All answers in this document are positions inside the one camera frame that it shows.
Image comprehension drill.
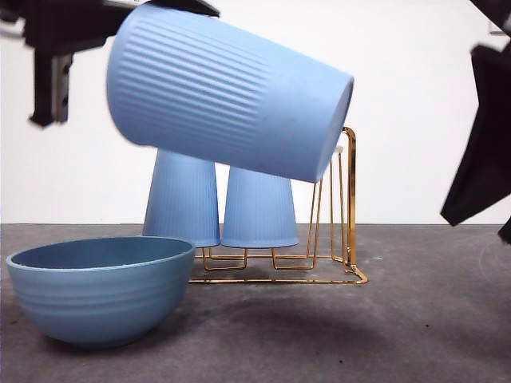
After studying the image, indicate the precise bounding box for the blue ribbed plastic cup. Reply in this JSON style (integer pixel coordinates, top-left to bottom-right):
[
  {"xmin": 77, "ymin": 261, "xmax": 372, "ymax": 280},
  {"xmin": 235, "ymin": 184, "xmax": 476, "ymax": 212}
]
[
  {"xmin": 105, "ymin": 5, "xmax": 355, "ymax": 184},
  {"xmin": 220, "ymin": 165, "xmax": 299, "ymax": 248},
  {"xmin": 142, "ymin": 149, "xmax": 220, "ymax": 247}
]

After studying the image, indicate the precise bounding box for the light blue ribbed bowl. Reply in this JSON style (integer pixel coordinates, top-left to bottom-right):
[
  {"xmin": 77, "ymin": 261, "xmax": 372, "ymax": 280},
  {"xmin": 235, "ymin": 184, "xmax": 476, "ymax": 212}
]
[{"xmin": 6, "ymin": 236, "xmax": 196, "ymax": 351}]

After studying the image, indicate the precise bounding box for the gold wire cup rack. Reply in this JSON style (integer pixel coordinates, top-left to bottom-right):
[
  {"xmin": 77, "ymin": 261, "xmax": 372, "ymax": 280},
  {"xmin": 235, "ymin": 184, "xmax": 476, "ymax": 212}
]
[{"xmin": 188, "ymin": 126, "xmax": 370, "ymax": 285}]

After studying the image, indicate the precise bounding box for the white wall socket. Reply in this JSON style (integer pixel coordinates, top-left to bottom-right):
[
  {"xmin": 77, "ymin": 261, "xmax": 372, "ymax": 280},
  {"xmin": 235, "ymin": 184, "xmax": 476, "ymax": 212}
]
[{"xmin": 487, "ymin": 19, "xmax": 511, "ymax": 38}]

